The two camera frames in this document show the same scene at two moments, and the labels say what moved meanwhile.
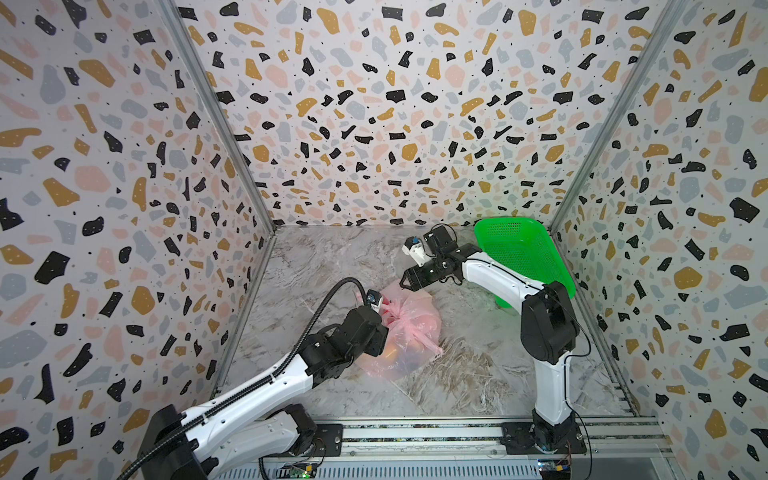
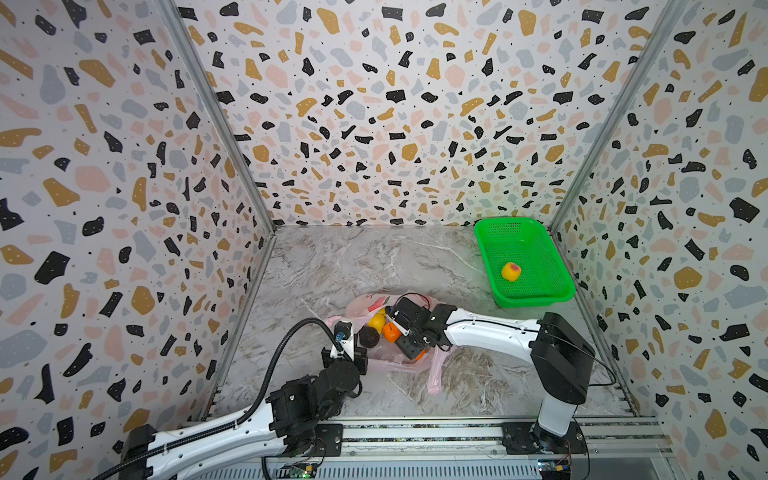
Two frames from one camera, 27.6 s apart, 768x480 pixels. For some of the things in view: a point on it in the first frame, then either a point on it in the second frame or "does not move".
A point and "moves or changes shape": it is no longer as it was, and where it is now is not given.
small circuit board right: (558, 469) does not move
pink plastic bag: (413, 321) moves or changes shape
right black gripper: (424, 271) → (405, 328)
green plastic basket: (524, 246) does not move
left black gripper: (379, 340) → (360, 361)
